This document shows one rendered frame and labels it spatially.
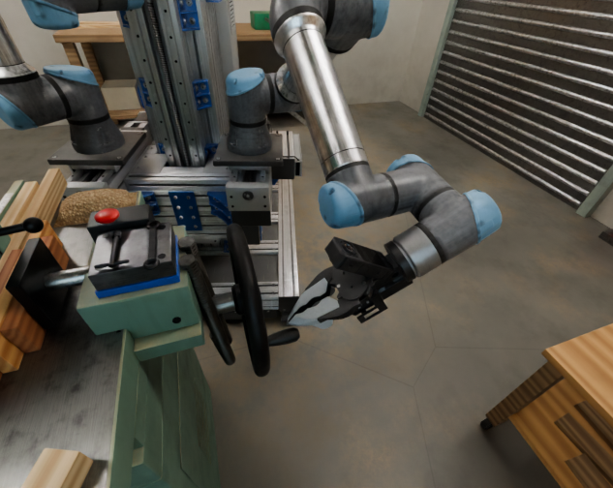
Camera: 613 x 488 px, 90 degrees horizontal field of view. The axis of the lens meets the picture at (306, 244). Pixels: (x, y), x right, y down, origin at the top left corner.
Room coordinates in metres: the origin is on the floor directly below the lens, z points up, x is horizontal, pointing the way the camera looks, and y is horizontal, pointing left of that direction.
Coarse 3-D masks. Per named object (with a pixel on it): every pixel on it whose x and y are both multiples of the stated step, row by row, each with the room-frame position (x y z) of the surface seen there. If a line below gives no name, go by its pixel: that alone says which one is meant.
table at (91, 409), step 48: (48, 336) 0.21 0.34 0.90; (96, 336) 0.22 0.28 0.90; (144, 336) 0.24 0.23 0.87; (192, 336) 0.24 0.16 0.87; (0, 384) 0.15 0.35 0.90; (48, 384) 0.15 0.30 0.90; (96, 384) 0.15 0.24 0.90; (0, 432) 0.10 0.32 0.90; (48, 432) 0.10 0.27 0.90; (96, 432) 0.10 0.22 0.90; (0, 480) 0.06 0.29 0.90; (96, 480) 0.06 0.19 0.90
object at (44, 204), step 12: (48, 180) 0.53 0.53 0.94; (60, 180) 0.56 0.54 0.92; (36, 192) 0.49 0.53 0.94; (48, 192) 0.50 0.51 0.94; (60, 192) 0.54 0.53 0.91; (36, 204) 0.45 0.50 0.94; (48, 204) 0.47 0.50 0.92; (24, 216) 0.41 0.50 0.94; (36, 216) 0.42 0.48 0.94; (48, 216) 0.45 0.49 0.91; (12, 240) 0.35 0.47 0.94; (24, 240) 0.36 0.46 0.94; (0, 264) 0.30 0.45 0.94
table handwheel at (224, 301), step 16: (240, 240) 0.37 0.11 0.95; (240, 256) 0.34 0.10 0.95; (240, 272) 0.31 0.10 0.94; (240, 288) 0.29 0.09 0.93; (256, 288) 0.29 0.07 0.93; (224, 304) 0.34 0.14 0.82; (240, 304) 0.34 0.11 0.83; (256, 304) 0.27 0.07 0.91; (256, 320) 0.26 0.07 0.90; (256, 336) 0.24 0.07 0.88; (256, 352) 0.23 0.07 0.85; (256, 368) 0.23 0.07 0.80
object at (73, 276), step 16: (32, 240) 0.30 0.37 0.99; (32, 256) 0.27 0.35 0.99; (48, 256) 0.30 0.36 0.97; (16, 272) 0.24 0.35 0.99; (32, 272) 0.25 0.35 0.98; (48, 272) 0.28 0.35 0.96; (64, 272) 0.27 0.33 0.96; (80, 272) 0.28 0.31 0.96; (16, 288) 0.22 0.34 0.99; (32, 288) 0.24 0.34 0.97; (48, 288) 0.25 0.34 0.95; (64, 288) 0.26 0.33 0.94; (32, 304) 0.22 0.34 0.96; (48, 304) 0.24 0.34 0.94; (48, 320) 0.22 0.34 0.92
